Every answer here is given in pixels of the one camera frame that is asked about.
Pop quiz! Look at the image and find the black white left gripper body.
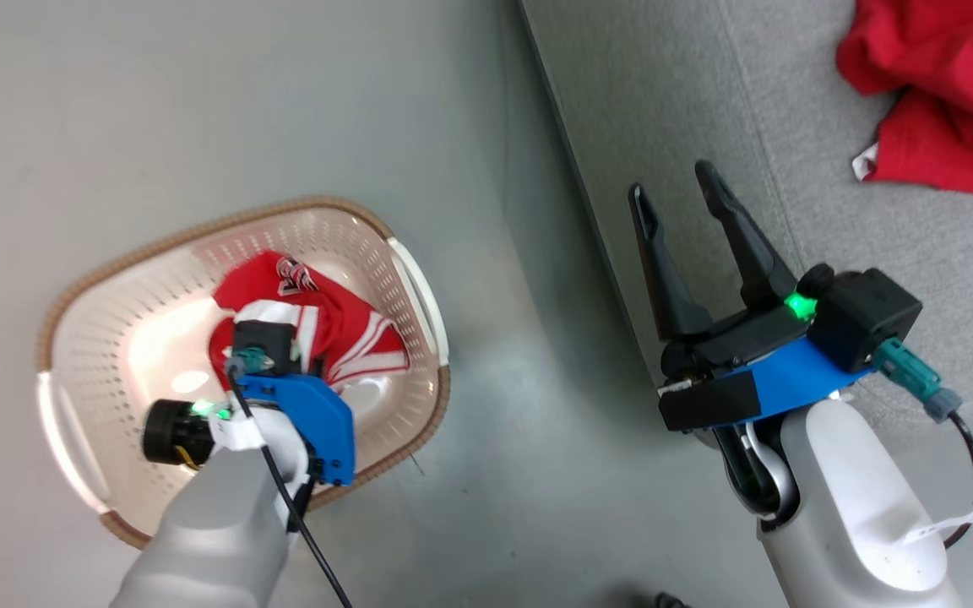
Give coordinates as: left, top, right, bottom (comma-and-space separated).
141, 399, 269, 467

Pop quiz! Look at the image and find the black cable with teal connector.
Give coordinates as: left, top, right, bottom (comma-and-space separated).
873, 337, 973, 551

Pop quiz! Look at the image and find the red white striped garment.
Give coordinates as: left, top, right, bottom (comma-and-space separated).
208, 250, 412, 399

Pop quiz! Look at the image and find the beige perforated laundry basket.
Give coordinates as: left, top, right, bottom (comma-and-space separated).
36, 196, 452, 551

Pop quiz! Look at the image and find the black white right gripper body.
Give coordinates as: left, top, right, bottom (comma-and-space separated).
657, 302, 815, 433

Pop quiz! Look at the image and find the plain red garment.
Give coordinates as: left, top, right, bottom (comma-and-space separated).
835, 0, 973, 198

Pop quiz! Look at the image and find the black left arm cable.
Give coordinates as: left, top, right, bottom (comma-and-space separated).
225, 359, 354, 608

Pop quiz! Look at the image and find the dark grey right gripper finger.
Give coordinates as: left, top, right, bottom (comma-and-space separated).
694, 160, 800, 312
628, 183, 713, 341

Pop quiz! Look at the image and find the grey fabric sofa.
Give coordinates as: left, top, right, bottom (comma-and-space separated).
519, 0, 973, 440

